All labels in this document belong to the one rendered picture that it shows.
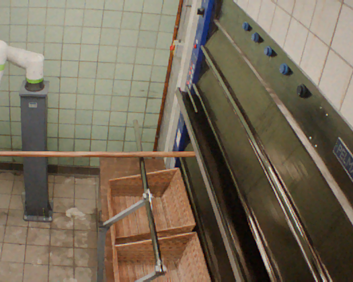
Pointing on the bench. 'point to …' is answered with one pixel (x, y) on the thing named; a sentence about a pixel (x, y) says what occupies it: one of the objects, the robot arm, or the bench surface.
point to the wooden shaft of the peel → (92, 154)
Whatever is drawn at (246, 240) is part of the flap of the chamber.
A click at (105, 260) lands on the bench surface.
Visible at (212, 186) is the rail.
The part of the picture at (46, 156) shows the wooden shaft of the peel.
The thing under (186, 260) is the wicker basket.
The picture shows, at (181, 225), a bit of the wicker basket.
